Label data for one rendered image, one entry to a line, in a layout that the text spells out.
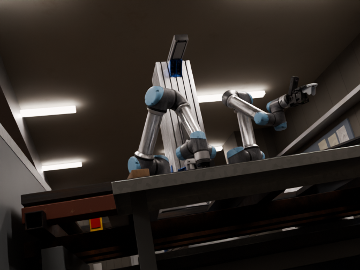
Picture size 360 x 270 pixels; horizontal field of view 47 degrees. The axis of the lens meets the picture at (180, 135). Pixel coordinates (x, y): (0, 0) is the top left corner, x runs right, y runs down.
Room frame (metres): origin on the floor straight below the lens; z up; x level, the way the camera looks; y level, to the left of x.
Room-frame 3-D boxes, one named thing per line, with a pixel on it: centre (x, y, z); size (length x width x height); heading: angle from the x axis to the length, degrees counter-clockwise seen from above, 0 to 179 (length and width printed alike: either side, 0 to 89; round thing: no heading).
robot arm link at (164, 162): (2.37, 0.16, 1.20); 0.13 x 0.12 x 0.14; 132
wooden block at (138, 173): (1.37, 0.17, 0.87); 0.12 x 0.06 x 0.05; 20
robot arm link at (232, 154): (2.50, -0.33, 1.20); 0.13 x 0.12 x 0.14; 127
